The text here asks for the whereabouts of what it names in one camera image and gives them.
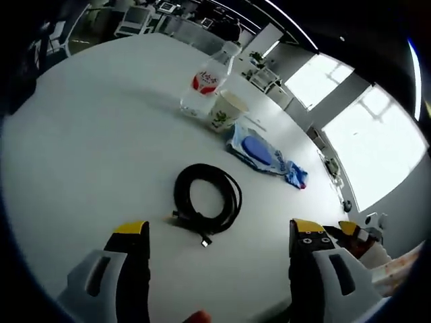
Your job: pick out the white office chair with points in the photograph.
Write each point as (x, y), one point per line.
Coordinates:
(133, 22)

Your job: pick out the white paper cup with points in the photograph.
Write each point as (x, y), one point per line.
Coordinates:
(227, 112)

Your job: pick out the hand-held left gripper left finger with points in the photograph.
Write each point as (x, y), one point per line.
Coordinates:
(114, 279)

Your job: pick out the white round table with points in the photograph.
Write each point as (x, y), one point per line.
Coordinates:
(101, 151)

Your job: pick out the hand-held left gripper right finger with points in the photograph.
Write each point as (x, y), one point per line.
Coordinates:
(323, 282)

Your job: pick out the person's right hand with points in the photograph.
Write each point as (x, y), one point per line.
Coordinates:
(363, 247)

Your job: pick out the person's orange printed clothing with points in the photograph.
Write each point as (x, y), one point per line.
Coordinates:
(397, 272)

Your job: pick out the wet wipes pack blue lid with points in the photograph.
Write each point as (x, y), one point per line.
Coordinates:
(256, 151)

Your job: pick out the clear plastic water bottle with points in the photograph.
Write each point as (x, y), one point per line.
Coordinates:
(208, 84)

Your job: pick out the green potted plant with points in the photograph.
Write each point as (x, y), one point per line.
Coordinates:
(257, 58)

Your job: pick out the person's left hand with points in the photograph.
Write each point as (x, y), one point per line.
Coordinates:
(198, 317)

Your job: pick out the blue floral tissue packet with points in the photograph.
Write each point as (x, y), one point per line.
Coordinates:
(296, 176)

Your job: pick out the large bright window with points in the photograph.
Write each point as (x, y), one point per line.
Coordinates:
(373, 151)
(316, 80)

